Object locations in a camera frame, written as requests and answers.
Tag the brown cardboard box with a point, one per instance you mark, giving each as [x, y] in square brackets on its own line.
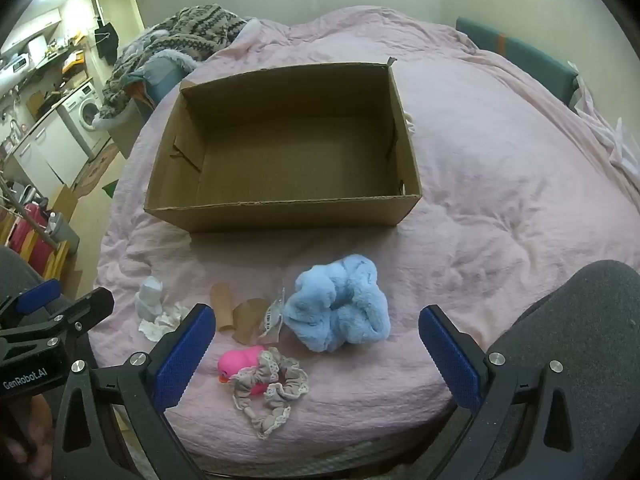
[295, 160]

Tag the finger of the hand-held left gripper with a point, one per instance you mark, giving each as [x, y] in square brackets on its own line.
[37, 295]
[87, 307]

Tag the small white cloth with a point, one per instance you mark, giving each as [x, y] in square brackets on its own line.
[410, 122]

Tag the person's left leg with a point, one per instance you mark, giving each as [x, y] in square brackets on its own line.
[15, 267]

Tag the light blue fur-trimmed cushion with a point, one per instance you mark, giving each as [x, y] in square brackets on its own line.
[160, 77]

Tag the yellow rack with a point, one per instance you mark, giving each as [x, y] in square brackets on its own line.
[47, 260]

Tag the black hanging clothing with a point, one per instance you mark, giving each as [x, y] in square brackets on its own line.
[106, 42]

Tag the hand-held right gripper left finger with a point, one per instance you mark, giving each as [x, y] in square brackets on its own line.
[186, 352]

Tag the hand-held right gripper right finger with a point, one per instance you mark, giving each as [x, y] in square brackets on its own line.
[450, 357]

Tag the patterned knit blanket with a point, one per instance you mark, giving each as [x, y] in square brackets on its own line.
[200, 30]

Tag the person's left hand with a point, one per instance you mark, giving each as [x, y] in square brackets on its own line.
[27, 435]

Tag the beige bed base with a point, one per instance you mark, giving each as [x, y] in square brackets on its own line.
[127, 130]

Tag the grey bin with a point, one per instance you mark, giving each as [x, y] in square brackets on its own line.
[65, 235]

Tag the small cardboard floor box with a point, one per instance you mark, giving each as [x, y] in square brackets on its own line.
[65, 202]

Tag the pink toy duck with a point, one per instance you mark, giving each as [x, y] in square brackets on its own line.
[240, 362]

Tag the white washing machine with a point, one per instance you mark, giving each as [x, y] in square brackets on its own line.
[85, 115]

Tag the white sock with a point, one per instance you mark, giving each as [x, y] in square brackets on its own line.
[165, 322]

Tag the white striped cloth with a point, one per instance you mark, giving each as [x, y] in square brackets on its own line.
[607, 130]

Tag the beige lace scrunchie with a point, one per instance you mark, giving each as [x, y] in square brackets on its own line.
[287, 380]

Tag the brown floor rug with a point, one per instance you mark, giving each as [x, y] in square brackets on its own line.
[97, 167]

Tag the clear packet with label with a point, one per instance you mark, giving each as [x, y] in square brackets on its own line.
[274, 316]

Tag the white kitchen cabinet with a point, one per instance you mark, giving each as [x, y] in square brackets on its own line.
[47, 155]

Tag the teal headboard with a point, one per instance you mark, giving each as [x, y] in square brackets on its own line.
[525, 57]

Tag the pink bed blanket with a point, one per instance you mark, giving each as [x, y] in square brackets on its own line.
[500, 200]

